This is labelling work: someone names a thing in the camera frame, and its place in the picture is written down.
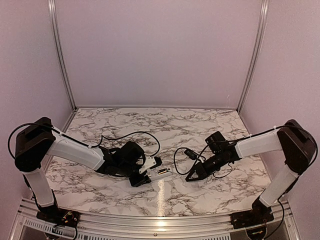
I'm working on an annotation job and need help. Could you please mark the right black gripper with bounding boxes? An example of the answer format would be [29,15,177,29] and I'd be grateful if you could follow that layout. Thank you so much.
[185,151,225,182]

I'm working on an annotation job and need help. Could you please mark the white remote control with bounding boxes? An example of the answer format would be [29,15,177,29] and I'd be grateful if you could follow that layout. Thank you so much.
[147,168,173,181]

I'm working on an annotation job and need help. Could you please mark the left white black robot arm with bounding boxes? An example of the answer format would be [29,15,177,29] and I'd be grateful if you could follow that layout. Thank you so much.
[14,117,156,223]

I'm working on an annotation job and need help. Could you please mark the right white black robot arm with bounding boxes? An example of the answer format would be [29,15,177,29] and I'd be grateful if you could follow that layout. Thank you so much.
[185,119,319,224]

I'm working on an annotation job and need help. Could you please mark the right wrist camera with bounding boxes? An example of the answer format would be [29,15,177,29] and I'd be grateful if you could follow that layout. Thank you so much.
[183,148,206,162]

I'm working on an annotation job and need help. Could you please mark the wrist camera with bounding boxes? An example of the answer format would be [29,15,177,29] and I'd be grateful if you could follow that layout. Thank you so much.
[139,156,162,174]
[183,148,206,162]

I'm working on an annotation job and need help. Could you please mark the right black camera cable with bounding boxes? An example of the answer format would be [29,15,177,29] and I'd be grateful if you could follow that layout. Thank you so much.
[173,139,226,176]

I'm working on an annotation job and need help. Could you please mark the black camera cable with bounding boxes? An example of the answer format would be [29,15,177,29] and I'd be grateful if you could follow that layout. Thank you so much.
[173,139,226,176]
[96,131,161,158]

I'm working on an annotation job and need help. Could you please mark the left black camera cable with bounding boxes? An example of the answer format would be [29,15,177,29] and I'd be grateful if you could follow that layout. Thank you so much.
[96,131,161,158]

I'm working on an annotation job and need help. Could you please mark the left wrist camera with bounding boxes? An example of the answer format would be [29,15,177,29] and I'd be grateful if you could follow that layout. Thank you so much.
[139,156,162,174]

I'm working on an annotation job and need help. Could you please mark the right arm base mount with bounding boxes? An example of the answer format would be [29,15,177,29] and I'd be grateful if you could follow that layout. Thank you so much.
[230,210,275,229]

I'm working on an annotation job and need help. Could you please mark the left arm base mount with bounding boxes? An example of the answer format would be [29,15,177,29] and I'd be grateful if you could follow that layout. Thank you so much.
[36,208,80,228]

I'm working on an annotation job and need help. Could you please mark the front aluminium frame rail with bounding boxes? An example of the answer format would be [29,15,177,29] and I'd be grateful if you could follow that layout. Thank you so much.
[14,197,301,240]

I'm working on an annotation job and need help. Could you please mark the left aluminium frame post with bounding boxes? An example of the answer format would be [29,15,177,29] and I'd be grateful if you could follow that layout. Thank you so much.
[48,0,77,112]

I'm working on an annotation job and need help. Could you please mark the aluminium frame post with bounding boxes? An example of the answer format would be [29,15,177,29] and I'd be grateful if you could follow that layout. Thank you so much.
[48,0,77,112]
[236,0,270,115]

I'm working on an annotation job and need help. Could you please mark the right aluminium frame post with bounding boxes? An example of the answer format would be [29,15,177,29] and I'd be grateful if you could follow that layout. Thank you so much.
[236,0,270,115]

